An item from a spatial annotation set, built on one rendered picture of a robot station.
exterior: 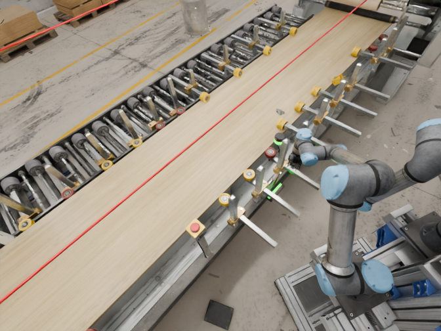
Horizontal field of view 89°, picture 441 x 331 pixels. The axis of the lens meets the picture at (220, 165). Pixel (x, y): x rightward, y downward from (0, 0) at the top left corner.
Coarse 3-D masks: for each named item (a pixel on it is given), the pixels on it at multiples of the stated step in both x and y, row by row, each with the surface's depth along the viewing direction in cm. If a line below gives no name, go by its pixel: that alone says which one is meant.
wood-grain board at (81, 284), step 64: (256, 64) 228; (320, 64) 219; (192, 128) 185; (256, 128) 180; (128, 192) 155; (192, 192) 152; (0, 256) 137; (64, 256) 134; (128, 256) 131; (0, 320) 118; (64, 320) 116
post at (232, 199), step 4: (232, 196) 122; (228, 200) 124; (232, 200) 121; (236, 200) 124; (232, 204) 124; (236, 204) 128; (232, 208) 128; (236, 208) 133; (232, 212) 134; (236, 212) 137; (232, 216) 140; (236, 216) 142; (236, 224) 154
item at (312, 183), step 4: (272, 160) 168; (276, 160) 166; (284, 168) 164; (288, 168) 161; (292, 172) 160; (296, 172) 159; (300, 172) 159; (296, 176) 160; (300, 176) 157; (304, 176) 156; (304, 180) 156; (308, 180) 155; (312, 180) 154; (308, 184) 156; (312, 184) 153; (316, 184) 152; (316, 188) 153
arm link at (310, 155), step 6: (300, 144) 116; (306, 144) 114; (312, 144) 115; (300, 150) 115; (306, 150) 112; (312, 150) 111; (318, 150) 111; (324, 150) 111; (300, 156) 115; (306, 156) 110; (312, 156) 109; (318, 156) 111; (324, 156) 111; (306, 162) 111; (312, 162) 111
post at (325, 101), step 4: (324, 100) 158; (328, 100) 157; (324, 104) 160; (320, 108) 164; (324, 108) 162; (320, 112) 166; (324, 112) 167; (320, 116) 169; (312, 128) 182; (316, 128) 179; (312, 132) 184; (316, 132) 185; (312, 136) 187
